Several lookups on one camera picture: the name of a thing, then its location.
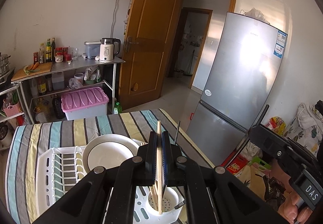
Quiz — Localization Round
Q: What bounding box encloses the metal kitchen shelf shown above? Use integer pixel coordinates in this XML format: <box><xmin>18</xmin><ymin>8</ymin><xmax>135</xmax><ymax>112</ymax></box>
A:
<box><xmin>0</xmin><ymin>55</ymin><xmax>126</xmax><ymax>126</ymax></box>

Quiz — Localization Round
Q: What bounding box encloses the person's right hand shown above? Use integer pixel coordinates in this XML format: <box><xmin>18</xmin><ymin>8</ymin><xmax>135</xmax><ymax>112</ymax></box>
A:
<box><xmin>278</xmin><ymin>191</ymin><xmax>312</xmax><ymax>223</ymax></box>

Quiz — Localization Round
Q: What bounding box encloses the white utensil holder cup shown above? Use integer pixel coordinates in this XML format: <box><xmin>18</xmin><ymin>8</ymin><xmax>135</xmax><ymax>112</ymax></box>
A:
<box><xmin>145</xmin><ymin>187</ymin><xmax>185</xmax><ymax>223</ymax></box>

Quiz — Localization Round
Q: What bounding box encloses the large white ceramic bowl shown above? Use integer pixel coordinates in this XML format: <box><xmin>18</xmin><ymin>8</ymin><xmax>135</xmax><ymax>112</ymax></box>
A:
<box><xmin>82</xmin><ymin>134</ymin><xmax>140</xmax><ymax>173</ymax></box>

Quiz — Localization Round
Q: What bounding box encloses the white plastic dish rack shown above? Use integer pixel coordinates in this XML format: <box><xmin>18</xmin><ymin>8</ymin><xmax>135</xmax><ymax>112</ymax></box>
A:
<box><xmin>36</xmin><ymin>146</ymin><xmax>181</xmax><ymax>223</ymax></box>

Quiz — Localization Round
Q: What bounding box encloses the pink lidded storage box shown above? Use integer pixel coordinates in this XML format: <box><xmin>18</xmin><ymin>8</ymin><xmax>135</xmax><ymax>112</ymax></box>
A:
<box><xmin>61</xmin><ymin>87</ymin><xmax>109</xmax><ymax>121</ymax></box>

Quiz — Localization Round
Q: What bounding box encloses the striped tablecloth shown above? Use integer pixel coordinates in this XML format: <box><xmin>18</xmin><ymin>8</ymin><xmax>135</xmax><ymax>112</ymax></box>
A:
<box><xmin>5</xmin><ymin>109</ymin><xmax>214</xmax><ymax>223</ymax></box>

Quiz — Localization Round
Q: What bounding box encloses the silver refrigerator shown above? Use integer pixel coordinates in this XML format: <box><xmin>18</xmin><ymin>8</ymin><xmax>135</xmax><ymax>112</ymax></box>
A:
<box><xmin>187</xmin><ymin>12</ymin><xmax>287</xmax><ymax>166</ymax></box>

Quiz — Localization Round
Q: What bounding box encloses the grey plastic container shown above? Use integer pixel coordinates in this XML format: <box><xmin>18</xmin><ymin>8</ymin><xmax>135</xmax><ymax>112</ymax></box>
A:
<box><xmin>84</xmin><ymin>41</ymin><xmax>101</xmax><ymax>59</ymax></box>

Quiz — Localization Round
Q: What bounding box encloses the white electric kettle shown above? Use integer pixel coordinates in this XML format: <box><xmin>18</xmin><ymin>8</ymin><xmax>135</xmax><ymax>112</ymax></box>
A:
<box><xmin>99</xmin><ymin>38</ymin><xmax>121</xmax><ymax>62</ymax></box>

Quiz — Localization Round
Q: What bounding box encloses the wooden cutting board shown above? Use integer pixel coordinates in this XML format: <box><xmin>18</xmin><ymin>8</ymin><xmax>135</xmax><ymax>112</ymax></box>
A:
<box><xmin>12</xmin><ymin>62</ymin><xmax>52</xmax><ymax>82</ymax></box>

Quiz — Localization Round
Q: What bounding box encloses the green label oil bottle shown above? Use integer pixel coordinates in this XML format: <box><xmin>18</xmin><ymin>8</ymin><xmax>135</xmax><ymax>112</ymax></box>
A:
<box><xmin>45</xmin><ymin>39</ymin><xmax>52</xmax><ymax>63</ymax></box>

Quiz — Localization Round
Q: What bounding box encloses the dark soy sauce bottle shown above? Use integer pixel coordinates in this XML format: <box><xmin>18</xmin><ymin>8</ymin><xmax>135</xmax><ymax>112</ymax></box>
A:
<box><xmin>51</xmin><ymin>37</ymin><xmax>56</xmax><ymax>62</ymax></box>

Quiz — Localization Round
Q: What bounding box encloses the wooden door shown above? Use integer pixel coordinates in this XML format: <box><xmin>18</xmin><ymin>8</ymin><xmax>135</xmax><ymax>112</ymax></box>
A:
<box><xmin>119</xmin><ymin>0</ymin><xmax>183</xmax><ymax>109</ymax></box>

